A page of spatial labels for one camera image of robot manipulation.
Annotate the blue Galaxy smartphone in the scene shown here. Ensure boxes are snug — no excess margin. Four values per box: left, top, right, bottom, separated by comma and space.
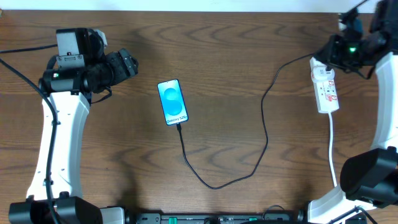
157, 79, 188, 126

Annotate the black charging cable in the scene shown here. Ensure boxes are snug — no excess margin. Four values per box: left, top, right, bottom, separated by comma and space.
175, 52, 333, 190

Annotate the white power strip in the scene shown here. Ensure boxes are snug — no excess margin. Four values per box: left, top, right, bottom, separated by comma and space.
310, 57, 340, 114

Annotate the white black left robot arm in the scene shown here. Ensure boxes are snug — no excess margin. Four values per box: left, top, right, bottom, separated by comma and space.
9, 28, 139, 223

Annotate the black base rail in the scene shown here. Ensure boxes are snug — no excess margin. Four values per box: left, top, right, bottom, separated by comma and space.
124, 209, 308, 224

